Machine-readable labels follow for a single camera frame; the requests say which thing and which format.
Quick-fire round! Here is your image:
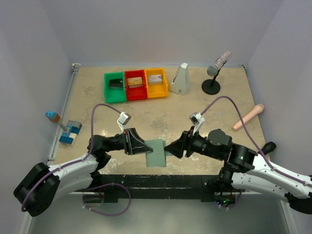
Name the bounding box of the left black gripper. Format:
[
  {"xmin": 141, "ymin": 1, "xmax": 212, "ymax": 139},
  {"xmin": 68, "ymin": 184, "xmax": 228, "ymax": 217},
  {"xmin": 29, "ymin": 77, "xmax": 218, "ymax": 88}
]
[{"xmin": 106, "ymin": 128, "xmax": 154, "ymax": 156}]

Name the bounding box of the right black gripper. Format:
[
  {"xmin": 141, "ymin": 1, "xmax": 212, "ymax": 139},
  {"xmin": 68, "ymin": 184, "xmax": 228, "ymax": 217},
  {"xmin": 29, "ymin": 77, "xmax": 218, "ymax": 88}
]
[{"xmin": 164, "ymin": 125, "xmax": 224, "ymax": 160}]

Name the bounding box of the green card holder wallet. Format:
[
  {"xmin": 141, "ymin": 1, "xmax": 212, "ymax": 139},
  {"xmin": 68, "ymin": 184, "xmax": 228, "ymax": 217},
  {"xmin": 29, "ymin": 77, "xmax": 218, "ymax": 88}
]
[{"xmin": 145, "ymin": 139, "xmax": 166, "ymax": 168}]

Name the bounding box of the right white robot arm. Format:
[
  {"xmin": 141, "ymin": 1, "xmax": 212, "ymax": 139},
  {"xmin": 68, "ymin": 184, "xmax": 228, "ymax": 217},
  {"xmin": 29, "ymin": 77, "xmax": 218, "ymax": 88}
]
[{"xmin": 164, "ymin": 129, "xmax": 312, "ymax": 215}]

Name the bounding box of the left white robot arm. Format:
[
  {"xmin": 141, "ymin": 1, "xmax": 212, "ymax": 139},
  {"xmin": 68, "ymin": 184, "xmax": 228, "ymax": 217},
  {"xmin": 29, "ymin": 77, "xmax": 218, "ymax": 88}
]
[{"xmin": 13, "ymin": 128, "xmax": 153, "ymax": 217}]

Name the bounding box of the tan card in bin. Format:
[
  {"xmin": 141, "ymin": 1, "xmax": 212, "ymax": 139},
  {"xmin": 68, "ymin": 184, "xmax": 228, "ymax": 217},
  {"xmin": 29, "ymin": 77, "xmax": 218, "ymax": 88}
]
[{"xmin": 127, "ymin": 77, "xmax": 143, "ymax": 88}]

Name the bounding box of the black card in bin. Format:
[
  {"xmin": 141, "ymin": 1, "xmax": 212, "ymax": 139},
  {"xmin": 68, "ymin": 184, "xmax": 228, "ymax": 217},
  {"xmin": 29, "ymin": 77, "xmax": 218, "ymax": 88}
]
[{"xmin": 109, "ymin": 78, "xmax": 123, "ymax": 90}]

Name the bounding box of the silver card in bin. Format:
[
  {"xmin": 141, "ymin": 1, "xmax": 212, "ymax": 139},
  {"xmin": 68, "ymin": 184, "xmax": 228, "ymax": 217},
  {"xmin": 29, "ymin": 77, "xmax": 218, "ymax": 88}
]
[{"xmin": 148, "ymin": 74, "xmax": 163, "ymax": 85}]

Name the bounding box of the red plastic bin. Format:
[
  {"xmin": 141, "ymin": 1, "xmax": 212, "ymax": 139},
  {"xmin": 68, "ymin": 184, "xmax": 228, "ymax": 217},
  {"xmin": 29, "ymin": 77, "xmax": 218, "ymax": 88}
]
[{"xmin": 124, "ymin": 70, "xmax": 148, "ymax": 101}]

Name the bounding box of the green plastic bin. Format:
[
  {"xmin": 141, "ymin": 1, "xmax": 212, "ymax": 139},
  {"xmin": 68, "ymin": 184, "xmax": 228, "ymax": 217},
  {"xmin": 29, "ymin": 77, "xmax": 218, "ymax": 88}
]
[{"xmin": 103, "ymin": 72, "xmax": 127, "ymax": 104}]

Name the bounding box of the yellow plastic bin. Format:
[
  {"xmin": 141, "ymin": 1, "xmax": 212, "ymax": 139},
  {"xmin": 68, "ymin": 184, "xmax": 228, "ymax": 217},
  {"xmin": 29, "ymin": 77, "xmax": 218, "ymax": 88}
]
[{"xmin": 144, "ymin": 68, "xmax": 169, "ymax": 99}]

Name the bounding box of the white metronome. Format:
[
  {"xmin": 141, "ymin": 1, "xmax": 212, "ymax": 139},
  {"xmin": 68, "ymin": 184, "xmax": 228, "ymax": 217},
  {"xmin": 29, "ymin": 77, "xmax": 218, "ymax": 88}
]
[{"xmin": 169, "ymin": 63, "xmax": 190, "ymax": 95}]

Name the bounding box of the blue toy brick stack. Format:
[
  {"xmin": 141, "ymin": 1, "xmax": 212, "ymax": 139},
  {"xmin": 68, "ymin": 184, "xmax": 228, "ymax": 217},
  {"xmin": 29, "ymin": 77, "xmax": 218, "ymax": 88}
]
[{"xmin": 59, "ymin": 120, "xmax": 82, "ymax": 145}]

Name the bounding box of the black microphone stand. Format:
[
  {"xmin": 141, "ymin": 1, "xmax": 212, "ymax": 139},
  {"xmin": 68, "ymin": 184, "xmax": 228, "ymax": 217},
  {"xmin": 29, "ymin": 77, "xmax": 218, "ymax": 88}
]
[{"xmin": 201, "ymin": 62, "xmax": 220, "ymax": 95}]

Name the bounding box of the grey glitter microphone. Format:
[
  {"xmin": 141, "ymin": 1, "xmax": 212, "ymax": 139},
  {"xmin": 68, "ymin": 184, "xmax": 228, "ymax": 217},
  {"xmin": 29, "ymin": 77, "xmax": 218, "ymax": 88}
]
[{"xmin": 207, "ymin": 51, "xmax": 231, "ymax": 77}]

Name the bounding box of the blue orange brick hammer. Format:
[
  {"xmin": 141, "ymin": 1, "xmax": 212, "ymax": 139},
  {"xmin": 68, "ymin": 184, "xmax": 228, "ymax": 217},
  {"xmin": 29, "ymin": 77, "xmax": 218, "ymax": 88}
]
[{"xmin": 45, "ymin": 111, "xmax": 69, "ymax": 132}]

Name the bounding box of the black microphone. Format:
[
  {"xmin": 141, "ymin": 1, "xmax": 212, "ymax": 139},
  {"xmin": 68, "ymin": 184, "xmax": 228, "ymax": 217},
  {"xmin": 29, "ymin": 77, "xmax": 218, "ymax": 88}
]
[{"xmin": 261, "ymin": 141, "xmax": 276, "ymax": 155}]

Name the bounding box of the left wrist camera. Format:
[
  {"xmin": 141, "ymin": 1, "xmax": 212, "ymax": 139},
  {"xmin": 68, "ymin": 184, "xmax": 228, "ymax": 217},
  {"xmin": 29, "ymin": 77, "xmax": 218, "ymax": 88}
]
[{"xmin": 117, "ymin": 112, "xmax": 132, "ymax": 132}]

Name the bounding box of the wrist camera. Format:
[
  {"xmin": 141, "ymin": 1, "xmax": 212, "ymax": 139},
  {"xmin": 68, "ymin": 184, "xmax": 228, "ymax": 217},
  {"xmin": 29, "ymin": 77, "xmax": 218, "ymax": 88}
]
[
  {"xmin": 117, "ymin": 112, "xmax": 132, "ymax": 132},
  {"xmin": 189, "ymin": 112, "xmax": 205, "ymax": 135}
]

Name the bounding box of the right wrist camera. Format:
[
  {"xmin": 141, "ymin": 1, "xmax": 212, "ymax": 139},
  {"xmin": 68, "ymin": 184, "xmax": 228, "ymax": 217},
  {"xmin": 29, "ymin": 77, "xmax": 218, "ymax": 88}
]
[{"xmin": 189, "ymin": 112, "xmax": 205, "ymax": 135}]

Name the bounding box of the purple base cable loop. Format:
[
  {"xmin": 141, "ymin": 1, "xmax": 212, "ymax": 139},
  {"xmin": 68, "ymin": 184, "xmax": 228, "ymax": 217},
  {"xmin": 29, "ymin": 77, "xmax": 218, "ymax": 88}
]
[{"xmin": 82, "ymin": 180, "xmax": 133, "ymax": 216}]

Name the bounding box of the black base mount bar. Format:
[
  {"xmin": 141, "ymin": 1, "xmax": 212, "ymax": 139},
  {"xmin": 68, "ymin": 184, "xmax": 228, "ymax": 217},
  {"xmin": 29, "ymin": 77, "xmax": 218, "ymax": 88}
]
[{"xmin": 82, "ymin": 174, "xmax": 244, "ymax": 203}]

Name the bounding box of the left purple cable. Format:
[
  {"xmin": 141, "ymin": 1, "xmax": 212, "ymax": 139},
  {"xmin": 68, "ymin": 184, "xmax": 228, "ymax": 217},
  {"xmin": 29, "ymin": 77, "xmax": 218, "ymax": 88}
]
[{"xmin": 21, "ymin": 103, "xmax": 122, "ymax": 212}]

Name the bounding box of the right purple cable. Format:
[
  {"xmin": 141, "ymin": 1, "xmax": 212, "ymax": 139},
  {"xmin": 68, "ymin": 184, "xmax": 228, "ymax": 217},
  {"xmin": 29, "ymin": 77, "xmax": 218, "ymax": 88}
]
[{"xmin": 200, "ymin": 95, "xmax": 312, "ymax": 187}]

